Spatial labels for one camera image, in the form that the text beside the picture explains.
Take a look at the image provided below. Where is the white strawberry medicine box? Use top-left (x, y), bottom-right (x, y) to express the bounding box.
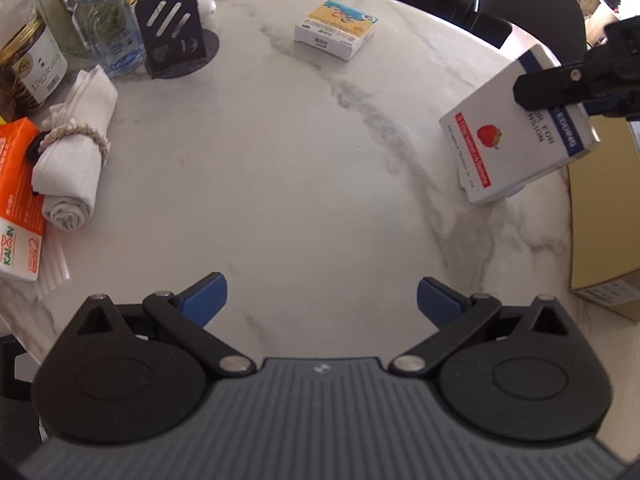
top-left (439, 44), bottom-right (600, 204)

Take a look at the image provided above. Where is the near black dining chair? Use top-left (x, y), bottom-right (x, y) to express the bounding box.
top-left (478, 0), bottom-right (587, 64)

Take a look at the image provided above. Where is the open cardboard box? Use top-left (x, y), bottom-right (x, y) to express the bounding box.
top-left (568, 116), bottom-right (640, 321)

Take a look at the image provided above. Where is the rolled white napkin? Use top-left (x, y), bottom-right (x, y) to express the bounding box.
top-left (32, 66), bottom-right (118, 232)

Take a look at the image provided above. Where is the orange white medicine box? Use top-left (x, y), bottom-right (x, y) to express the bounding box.
top-left (0, 118), bottom-right (44, 282)

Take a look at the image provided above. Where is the small beach picture box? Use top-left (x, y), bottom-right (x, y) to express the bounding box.
top-left (294, 0), bottom-right (378, 62)

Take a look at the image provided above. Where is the black phone stand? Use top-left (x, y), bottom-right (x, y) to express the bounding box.
top-left (134, 0), bottom-right (220, 79)

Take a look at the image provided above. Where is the brown glass jar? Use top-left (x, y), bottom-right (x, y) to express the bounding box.
top-left (1, 11), bottom-right (67, 116)

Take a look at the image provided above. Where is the clear water bottle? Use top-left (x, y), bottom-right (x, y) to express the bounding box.
top-left (62, 0), bottom-right (144, 78)

